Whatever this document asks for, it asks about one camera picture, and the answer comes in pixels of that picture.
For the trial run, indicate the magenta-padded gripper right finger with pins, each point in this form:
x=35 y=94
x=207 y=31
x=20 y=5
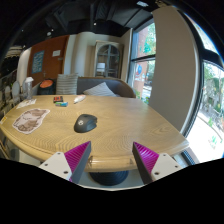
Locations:
x=163 y=164

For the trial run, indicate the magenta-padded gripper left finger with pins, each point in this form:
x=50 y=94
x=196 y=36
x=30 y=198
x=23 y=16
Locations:
x=59 y=163

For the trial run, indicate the black computer mouse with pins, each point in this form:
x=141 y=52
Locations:
x=85 y=123

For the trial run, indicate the small green packet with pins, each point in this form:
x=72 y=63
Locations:
x=61 y=104

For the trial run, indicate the printed paper sheet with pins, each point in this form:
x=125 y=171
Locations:
x=26 y=103

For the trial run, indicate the yellow sticker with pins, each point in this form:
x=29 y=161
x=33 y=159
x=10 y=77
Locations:
x=3 y=120

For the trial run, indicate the black and orange backpack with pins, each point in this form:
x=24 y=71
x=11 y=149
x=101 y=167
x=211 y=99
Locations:
x=46 y=87

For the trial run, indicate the striped square pillow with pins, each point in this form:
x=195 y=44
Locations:
x=66 y=84

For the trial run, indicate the striped grey pillow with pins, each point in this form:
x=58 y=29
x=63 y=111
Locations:
x=99 y=90

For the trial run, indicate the group of white chairs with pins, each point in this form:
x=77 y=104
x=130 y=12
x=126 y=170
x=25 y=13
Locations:
x=11 y=91

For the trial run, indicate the grey sofa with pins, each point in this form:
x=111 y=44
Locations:
x=120 y=86

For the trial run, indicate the brown wooden door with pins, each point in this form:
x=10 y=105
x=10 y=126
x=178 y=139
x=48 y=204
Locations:
x=53 y=68

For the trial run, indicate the blue poster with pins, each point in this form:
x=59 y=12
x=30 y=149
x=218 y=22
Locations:
x=38 y=62

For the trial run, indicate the white door sign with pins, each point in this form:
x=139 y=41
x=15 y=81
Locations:
x=56 y=53

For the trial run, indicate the arched glass-door cabinet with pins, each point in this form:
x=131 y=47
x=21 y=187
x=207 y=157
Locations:
x=108 y=60

